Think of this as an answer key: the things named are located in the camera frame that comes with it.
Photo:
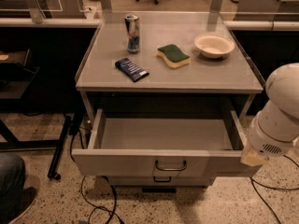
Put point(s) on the silver blue drink can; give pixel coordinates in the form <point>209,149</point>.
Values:
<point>133,36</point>

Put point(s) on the grey top drawer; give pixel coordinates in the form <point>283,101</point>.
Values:
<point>178,148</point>

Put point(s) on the dark shoe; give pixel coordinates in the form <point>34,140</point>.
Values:
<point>27,199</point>

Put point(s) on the green yellow sponge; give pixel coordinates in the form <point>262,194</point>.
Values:
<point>173,56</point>

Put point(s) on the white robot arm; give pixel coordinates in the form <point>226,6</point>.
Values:
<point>275,129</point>

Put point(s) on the dark blue snack bar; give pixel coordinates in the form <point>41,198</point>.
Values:
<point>130,69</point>

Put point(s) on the white bowl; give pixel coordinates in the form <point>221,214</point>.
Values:
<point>214,46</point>

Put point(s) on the white horizontal rail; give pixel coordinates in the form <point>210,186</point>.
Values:
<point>82,23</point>

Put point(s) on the grey drawer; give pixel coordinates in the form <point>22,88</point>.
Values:
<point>178,148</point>
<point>153,181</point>

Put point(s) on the grey drawer cabinet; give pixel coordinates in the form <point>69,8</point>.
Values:
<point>202,89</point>

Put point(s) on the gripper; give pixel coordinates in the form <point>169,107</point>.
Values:
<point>267,144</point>

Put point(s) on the grey bottom drawer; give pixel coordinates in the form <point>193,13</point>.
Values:
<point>153,181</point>

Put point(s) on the person leg in jeans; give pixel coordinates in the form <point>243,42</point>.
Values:
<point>12,176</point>

